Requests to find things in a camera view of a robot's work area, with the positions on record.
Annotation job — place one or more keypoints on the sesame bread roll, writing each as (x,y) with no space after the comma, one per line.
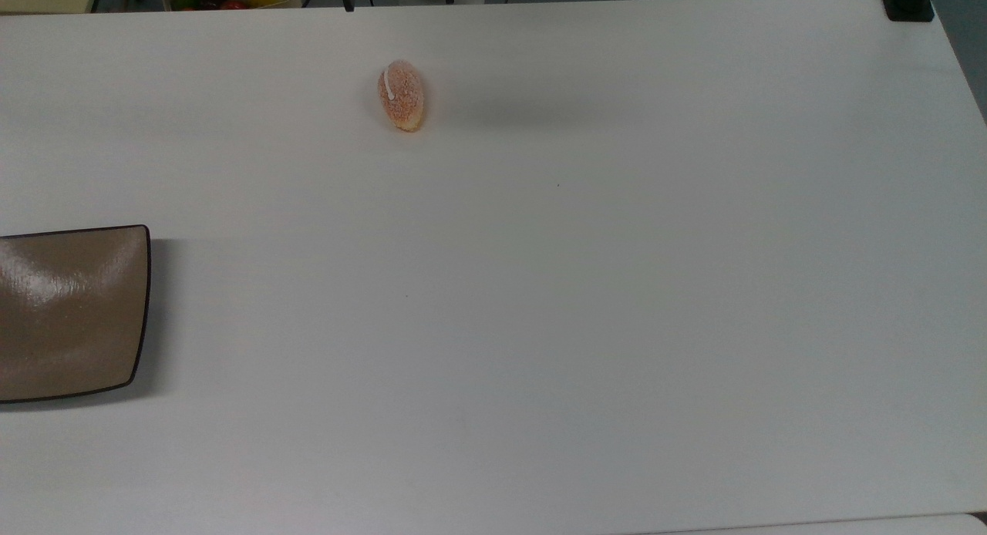
(402,99)

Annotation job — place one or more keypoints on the brown square ceramic plate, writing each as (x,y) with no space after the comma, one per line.
(73,311)

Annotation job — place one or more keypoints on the black table clamp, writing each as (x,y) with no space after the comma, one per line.
(908,3)

